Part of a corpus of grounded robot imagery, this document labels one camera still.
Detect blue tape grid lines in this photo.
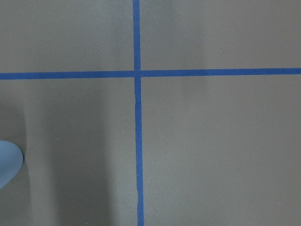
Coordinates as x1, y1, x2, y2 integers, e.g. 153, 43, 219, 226
0, 0, 301, 226

